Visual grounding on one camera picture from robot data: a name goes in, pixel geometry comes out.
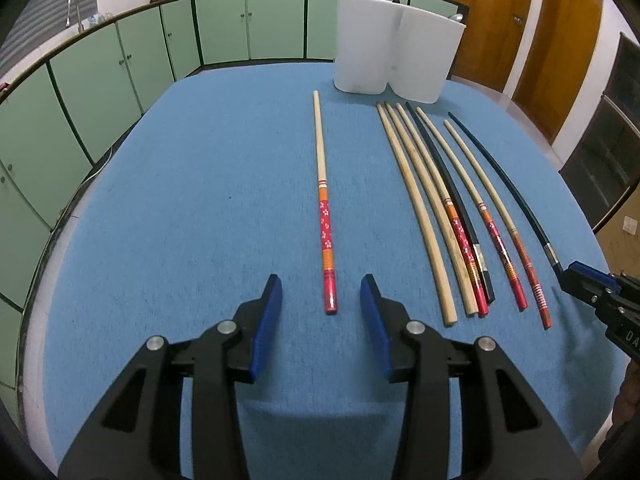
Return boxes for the orange red end chopstick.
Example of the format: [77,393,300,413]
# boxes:
[444,119,552,330]

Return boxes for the wooden door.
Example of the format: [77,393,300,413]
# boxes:
[452,0,532,91]
[513,0,603,142]

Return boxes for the white double utensil holder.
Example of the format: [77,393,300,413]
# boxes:
[333,0,466,104]

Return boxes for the red end bamboo chopstick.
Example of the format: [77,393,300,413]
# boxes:
[390,103,489,318]
[412,107,528,312]

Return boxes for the plain bamboo chopstick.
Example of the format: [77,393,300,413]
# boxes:
[375,102,458,326]
[383,101,481,318]

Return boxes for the green lower kitchen cabinets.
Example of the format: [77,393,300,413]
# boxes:
[0,0,471,411]

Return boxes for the red patterned bamboo chopstick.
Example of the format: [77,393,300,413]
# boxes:
[312,90,338,315]

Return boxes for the black glass cabinet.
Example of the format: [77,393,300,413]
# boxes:
[561,34,639,230]

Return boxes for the blue table mat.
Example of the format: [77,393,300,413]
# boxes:
[41,62,629,478]

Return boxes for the black chopstick silver band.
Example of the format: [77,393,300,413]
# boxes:
[405,101,496,304]
[448,112,563,281]

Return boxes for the chrome faucet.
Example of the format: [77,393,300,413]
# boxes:
[65,0,85,34]

